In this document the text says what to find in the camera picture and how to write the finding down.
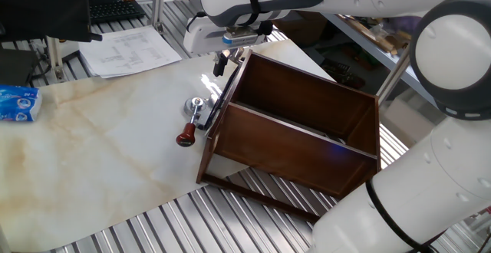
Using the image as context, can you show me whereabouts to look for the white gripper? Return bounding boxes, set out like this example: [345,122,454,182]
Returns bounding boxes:
[183,14,278,78]

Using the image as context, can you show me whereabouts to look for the grey crank with red knob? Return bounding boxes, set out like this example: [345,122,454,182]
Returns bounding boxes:
[175,96,220,148]

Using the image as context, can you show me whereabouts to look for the printed paper sheets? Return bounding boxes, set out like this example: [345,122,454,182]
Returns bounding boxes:
[77,25,183,80]

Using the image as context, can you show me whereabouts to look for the brown wooden cabinet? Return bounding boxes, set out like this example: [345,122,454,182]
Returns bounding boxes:
[196,49,382,223]

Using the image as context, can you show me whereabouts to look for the black keyboard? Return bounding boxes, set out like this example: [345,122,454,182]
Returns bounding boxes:
[88,0,147,25]

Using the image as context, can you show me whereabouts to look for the grey metal shelf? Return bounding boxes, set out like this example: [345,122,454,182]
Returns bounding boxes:
[321,11,438,108]

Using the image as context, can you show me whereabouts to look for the marble pattern mat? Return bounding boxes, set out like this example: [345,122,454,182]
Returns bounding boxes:
[0,39,335,252]

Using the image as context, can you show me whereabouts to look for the black monitor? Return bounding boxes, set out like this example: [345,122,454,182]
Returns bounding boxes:
[0,0,104,44]

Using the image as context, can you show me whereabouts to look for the black box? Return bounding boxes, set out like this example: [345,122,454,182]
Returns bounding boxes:
[0,48,39,87]

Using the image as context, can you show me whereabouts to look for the blue tissue pack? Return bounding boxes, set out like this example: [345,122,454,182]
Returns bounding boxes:
[0,84,43,123]

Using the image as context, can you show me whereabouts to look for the aluminium frame post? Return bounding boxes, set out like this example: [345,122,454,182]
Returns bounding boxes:
[150,0,167,35]
[44,35,67,82]

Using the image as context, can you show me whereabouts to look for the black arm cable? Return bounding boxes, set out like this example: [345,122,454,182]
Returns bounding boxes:
[364,178,440,253]

